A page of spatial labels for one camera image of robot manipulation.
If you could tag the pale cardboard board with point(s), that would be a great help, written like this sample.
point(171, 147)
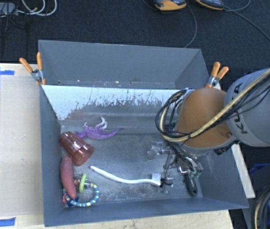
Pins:
point(18, 139)

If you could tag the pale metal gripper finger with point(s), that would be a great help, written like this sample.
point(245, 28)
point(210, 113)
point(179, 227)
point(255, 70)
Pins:
point(156, 149)
point(166, 181)

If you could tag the white toothbrush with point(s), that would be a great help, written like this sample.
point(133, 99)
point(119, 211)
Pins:
point(125, 180)

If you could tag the pink toy sausage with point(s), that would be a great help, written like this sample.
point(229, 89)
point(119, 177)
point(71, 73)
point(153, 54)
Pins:
point(67, 175)

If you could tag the red-brown clear plastic cup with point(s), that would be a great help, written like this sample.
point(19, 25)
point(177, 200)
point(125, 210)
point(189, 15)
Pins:
point(76, 148)

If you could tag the purple toy lizard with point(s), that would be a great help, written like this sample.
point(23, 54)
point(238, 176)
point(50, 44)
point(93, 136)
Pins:
point(96, 133)

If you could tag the grey metal bin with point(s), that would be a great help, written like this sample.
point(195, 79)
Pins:
point(125, 151)

